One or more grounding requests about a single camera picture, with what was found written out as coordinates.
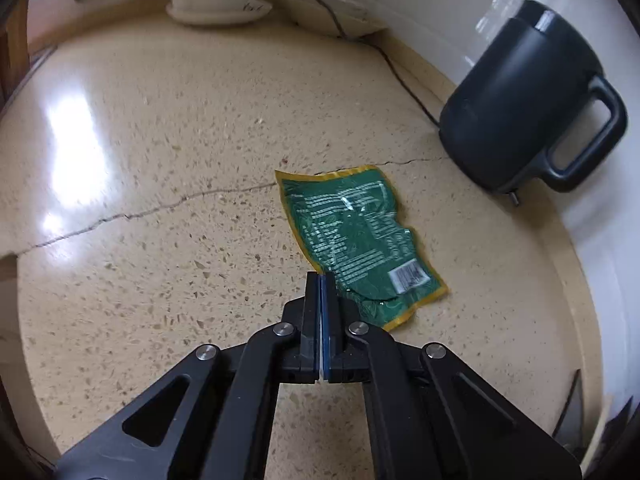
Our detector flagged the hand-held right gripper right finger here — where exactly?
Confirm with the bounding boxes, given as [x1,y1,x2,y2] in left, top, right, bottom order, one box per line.
[322,272,583,480]

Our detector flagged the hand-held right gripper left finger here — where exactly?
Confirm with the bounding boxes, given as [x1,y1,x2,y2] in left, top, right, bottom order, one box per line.
[52,271,323,480]

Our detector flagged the dark electric kettle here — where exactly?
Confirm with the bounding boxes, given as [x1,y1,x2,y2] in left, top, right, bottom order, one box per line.
[439,0,629,207]

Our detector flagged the wooden cutting board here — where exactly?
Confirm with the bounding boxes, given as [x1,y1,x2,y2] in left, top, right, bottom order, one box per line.
[0,0,31,111]

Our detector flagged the dark kettle power cable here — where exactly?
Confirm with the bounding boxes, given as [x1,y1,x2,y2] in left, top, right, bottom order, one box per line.
[314,0,443,128]

